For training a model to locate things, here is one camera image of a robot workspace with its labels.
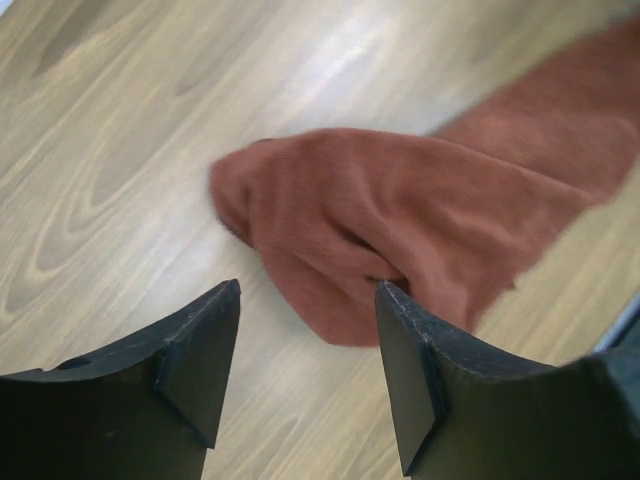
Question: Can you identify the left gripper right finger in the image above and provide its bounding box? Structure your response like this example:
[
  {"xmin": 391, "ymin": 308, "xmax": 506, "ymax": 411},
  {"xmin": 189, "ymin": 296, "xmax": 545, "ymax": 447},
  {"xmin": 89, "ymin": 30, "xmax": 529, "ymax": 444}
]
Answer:
[{"xmin": 375, "ymin": 282, "xmax": 639, "ymax": 479}]

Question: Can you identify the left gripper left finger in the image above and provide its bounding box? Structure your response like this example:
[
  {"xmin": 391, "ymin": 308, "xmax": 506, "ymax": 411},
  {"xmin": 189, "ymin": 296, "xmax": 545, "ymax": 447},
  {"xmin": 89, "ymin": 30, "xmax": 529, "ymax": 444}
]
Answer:
[{"xmin": 1, "ymin": 280, "xmax": 241, "ymax": 479}]

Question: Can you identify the brown towel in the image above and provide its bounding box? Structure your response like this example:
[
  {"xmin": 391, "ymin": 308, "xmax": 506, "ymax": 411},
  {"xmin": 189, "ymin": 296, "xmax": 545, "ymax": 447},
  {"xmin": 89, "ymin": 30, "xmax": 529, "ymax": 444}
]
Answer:
[{"xmin": 210, "ymin": 17, "xmax": 639, "ymax": 347}]

